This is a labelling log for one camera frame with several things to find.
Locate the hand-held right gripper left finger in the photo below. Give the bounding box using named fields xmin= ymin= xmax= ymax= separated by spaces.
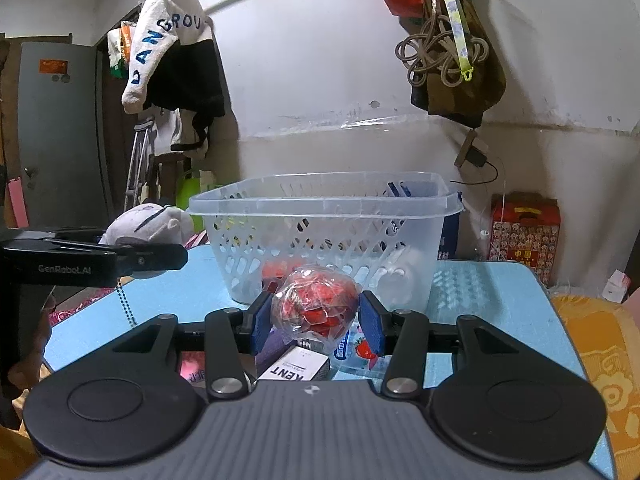
xmin=112 ymin=291 xmax=275 ymax=402

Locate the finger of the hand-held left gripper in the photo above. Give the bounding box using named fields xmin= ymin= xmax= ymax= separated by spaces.
xmin=116 ymin=243 xmax=189 ymax=280
xmin=10 ymin=228 xmax=108 ymax=247

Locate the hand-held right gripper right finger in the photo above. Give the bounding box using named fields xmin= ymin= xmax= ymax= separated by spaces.
xmin=359 ymin=290 xmax=526 ymax=400

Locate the clear bag of red candies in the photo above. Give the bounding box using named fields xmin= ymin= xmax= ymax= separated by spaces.
xmin=270 ymin=264 xmax=363 ymax=355

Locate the clear plastic basket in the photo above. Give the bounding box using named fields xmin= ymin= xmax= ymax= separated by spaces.
xmin=188 ymin=172 xmax=466 ymax=312

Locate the person's left hand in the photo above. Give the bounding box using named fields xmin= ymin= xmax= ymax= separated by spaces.
xmin=9 ymin=296 xmax=56 ymax=392

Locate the purple box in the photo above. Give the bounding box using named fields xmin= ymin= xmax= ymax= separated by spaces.
xmin=254 ymin=326 xmax=302 ymax=379

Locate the strawberry print packet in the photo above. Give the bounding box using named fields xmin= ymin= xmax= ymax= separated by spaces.
xmin=329 ymin=319 xmax=397 ymax=377

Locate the white plush toy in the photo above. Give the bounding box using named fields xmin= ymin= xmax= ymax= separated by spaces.
xmin=99 ymin=203 xmax=196 ymax=281

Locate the pink floral cloth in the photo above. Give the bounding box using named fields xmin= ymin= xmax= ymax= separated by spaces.
xmin=48 ymin=287 xmax=119 ymax=327

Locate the white cigarette box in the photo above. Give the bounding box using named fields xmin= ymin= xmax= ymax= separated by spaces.
xmin=255 ymin=344 xmax=332 ymax=385

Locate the pink paper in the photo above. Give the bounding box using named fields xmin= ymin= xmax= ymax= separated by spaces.
xmin=6 ymin=177 xmax=29 ymax=229

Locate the green bag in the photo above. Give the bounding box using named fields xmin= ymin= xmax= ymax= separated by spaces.
xmin=175 ymin=169 xmax=227 ymax=212

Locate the pink packet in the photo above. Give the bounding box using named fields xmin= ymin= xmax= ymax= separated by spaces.
xmin=178 ymin=351 xmax=209 ymax=387

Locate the metal crutch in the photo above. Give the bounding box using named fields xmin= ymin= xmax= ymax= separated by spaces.
xmin=123 ymin=114 xmax=157 ymax=213

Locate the grey door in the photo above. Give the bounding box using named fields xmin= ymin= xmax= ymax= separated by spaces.
xmin=17 ymin=40 xmax=114 ymax=230

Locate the blue and white carton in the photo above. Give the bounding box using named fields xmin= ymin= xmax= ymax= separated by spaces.
xmin=437 ymin=192 xmax=464 ymax=262

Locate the red printed gift box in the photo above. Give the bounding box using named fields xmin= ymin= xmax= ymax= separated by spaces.
xmin=487 ymin=192 xmax=562 ymax=287

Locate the white orange hanging bag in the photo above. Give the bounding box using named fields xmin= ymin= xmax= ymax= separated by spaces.
xmin=107 ymin=20 xmax=137 ymax=81

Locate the white and black jacket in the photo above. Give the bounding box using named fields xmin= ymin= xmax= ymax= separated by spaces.
xmin=121 ymin=0 xmax=229 ymax=159

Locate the yellow floral blanket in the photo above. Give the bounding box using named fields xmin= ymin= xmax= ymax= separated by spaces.
xmin=549 ymin=288 xmax=640 ymax=480

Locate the small white box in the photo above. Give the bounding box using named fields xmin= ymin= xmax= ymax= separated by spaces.
xmin=602 ymin=269 xmax=633 ymax=304

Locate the brown hanging bag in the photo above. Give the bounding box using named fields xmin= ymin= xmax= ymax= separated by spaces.
xmin=409 ymin=0 xmax=508 ymax=129

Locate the metal bead chain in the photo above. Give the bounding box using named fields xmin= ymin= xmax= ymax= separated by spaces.
xmin=116 ymin=280 xmax=138 ymax=328

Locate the black charger with cable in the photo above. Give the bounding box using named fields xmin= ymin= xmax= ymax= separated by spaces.
xmin=449 ymin=129 xmax=500 ymax=187

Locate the coiled beige rope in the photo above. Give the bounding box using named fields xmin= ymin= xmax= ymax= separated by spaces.
xmin=394 ymin=14 xmax=495 ymax=90

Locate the yellow-green printed strap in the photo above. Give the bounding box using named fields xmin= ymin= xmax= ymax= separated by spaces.
xmin=431 ymin=0 xmax=476 ymax=84

